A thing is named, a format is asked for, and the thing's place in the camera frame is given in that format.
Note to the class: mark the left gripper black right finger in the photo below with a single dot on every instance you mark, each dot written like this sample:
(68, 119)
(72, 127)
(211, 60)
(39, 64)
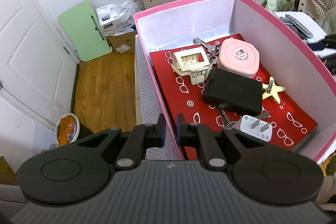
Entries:
(201, 138)

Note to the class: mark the white power adapter plug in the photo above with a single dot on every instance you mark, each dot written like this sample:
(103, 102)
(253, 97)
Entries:
(254, 126)

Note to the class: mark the cream plastic holder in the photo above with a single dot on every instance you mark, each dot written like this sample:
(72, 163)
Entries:
(193, 63)

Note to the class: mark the cardboard box on floor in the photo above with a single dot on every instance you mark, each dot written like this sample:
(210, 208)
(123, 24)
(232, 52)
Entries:
(123, 43)

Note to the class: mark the pink round case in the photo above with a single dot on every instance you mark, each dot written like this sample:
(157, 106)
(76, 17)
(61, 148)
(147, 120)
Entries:
(238, 57)

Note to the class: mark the green folding table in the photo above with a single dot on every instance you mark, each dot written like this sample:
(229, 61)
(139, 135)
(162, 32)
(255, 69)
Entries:
(81, 25)

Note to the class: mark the pink cardboard box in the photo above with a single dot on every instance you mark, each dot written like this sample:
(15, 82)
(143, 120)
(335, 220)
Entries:
(286, 57)

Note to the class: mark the silver nail clipper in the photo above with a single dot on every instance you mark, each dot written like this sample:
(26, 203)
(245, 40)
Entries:
(212, 50)

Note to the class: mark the trash bin with bag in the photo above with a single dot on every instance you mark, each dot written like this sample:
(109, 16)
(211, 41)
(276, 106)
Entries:
(69, 129)

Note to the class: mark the black wallet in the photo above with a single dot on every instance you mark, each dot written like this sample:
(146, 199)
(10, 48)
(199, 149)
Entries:
(233, 92)

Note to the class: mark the white door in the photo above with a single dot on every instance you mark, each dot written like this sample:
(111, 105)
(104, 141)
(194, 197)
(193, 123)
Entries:
(37, 80)

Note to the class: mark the white plastic package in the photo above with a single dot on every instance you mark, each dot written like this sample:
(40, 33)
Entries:
(117, 17)

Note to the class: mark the silver key bunch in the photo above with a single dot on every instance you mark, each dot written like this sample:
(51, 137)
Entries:
(226, 121)

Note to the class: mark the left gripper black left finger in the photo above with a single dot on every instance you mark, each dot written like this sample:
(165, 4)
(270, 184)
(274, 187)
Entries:
(132, 146)

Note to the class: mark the cream star-shaped clip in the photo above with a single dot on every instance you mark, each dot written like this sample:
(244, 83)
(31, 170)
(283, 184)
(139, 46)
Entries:
(271, 90)

